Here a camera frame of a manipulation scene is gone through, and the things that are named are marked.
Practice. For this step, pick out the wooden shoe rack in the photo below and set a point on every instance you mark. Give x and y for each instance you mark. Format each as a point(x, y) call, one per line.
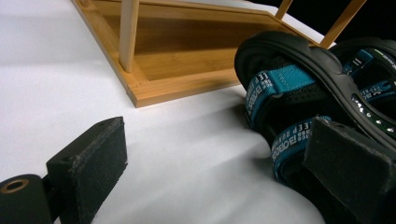
point(174, 59)

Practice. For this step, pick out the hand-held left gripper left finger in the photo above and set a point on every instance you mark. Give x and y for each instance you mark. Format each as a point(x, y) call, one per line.
point(90, 168)

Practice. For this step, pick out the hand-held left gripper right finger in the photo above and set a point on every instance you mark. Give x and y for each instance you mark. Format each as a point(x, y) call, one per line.
point(351, 161)

